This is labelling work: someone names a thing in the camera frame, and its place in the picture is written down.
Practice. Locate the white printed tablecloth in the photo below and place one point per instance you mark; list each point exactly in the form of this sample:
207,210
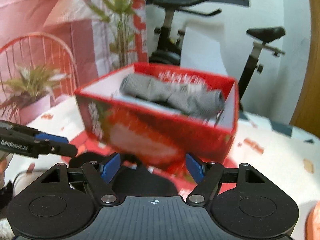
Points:
275,150

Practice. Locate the tall artificial green plant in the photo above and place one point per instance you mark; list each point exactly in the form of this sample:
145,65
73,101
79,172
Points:
122,30

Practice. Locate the pink red backdrop cloth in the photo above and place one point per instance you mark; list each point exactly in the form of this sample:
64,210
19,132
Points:
37,5

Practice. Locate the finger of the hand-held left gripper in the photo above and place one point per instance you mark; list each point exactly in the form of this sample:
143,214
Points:
52,138
62,150

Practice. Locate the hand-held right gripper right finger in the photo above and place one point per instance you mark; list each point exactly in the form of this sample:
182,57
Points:
195,167

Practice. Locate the red cardboard box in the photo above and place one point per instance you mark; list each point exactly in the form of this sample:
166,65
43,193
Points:
140,135

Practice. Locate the white board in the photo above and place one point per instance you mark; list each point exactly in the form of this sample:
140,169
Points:
202,55

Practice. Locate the grey knitted cloth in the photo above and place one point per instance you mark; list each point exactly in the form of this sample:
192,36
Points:
175,97

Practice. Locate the black exercise bike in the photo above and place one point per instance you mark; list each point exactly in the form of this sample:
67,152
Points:
163,40

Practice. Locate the orange round object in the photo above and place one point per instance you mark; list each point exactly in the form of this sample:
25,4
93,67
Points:
314,222

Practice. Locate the potted plant in pink pot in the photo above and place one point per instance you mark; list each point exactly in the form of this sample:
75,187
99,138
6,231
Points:
32,110

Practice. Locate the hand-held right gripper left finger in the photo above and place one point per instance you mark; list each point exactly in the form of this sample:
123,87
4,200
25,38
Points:
111,167

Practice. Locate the wooden door panel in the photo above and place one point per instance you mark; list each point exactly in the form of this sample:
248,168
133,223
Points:
310,80

